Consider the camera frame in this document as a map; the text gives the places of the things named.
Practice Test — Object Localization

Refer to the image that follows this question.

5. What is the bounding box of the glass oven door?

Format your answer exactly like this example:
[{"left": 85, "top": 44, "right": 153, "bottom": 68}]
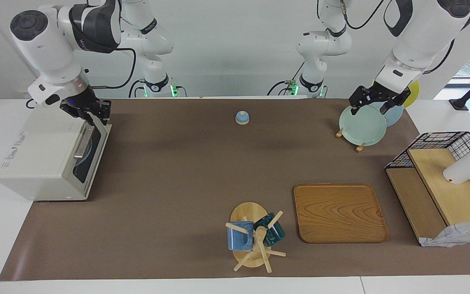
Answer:
[{"left": 72, "top": 122, "right": 112, "bottom": 197}]

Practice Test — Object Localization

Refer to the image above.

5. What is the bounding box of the beige toaster oven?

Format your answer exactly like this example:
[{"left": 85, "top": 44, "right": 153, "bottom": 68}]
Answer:
[{"left": 0, "top": 107, "right": 112, "bottom": 201}]

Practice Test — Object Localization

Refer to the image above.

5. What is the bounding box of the light blue smooth plate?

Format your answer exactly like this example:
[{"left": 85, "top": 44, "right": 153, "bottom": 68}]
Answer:
[{"left": 370, "top": 100, "right": 404, "bottom": 127}]

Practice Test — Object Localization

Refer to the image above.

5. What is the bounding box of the pale green plate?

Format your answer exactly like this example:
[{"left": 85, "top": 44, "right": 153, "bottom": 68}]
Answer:
[{"left": 339, "top": 103, "right": 387, "bottom": 146}]

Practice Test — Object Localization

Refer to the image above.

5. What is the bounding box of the yellow plate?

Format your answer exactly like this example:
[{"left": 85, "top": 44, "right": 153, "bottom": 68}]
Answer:
[{"left": 402, "top": 80, "right": 420, "bottom": 109}]

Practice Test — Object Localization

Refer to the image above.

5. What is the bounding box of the wooden plate rack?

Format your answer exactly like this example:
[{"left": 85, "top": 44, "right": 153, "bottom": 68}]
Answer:
[{"left": 335, "top": 127, "right": 368, "bottom": 152}]

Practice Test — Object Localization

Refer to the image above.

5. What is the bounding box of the white cup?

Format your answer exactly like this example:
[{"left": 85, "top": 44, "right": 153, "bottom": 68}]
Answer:
[{"left": 443, "top": 150, "right": 470, "bottom": 185}]

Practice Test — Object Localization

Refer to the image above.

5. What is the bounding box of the wooden serving tray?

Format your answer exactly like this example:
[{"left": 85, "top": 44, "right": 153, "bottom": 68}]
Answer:
[{"left": 293, "top": 184, "right": 389, "bottom": 244}]

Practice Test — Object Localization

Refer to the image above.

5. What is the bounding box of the wooden two-tier shelf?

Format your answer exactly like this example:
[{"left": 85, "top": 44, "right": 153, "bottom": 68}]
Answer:
[{"left": 385, "top": 148, "right": 470, "bottom": 245}]

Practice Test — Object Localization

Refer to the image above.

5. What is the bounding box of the brown table mat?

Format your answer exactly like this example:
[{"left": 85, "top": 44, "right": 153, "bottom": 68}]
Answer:
[{"left": 0, "top": 98, "right": 470, "bottom": 281}]

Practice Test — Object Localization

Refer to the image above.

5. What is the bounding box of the white patterned cloth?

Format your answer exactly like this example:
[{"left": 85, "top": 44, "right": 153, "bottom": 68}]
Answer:
[{"left": 420, "top": 220, "right": 470, "bottom": 248}]

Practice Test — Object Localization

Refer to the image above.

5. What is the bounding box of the wooden mug tree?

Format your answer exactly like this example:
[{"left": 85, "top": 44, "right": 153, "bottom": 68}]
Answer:
[{"left": 225, "top": 202, "right": 287, "bottom": 273}]

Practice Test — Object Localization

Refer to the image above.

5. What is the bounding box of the dark green mug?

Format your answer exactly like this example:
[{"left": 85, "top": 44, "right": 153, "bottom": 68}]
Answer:
[{"left": 253, "top": 212, "right": 286, "bottom": 247}]

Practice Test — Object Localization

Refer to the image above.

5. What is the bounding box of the blue mug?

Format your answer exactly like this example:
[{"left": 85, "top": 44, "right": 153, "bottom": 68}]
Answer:
[{"left": 227, "top": 221, "right": 255, "bottom": 251}]

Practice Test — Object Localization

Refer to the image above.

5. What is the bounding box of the black wire shelf frame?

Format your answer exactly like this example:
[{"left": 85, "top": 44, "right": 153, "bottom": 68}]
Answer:
[{"left": 385, "top": 131, "right": 470, "bottom": 217}]

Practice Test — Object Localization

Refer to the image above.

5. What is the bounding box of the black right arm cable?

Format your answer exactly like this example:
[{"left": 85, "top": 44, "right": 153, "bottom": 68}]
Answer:
[{"left": 91, "top": 48, "right": 137, "bottom": 89}]

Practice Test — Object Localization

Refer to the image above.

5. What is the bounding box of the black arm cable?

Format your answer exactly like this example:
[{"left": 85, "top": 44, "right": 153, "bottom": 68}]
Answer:
[
  {"left": 91, "top": 48, "right": 137, "bottom": 89},
  {"left": 316, "top": 0, "right": 408, "bottom": 31}
]

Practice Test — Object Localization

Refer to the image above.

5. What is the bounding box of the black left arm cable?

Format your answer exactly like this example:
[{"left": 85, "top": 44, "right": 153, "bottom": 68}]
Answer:
[{"left": 316, "top": 0, "right": 408, "bottom": 31}]

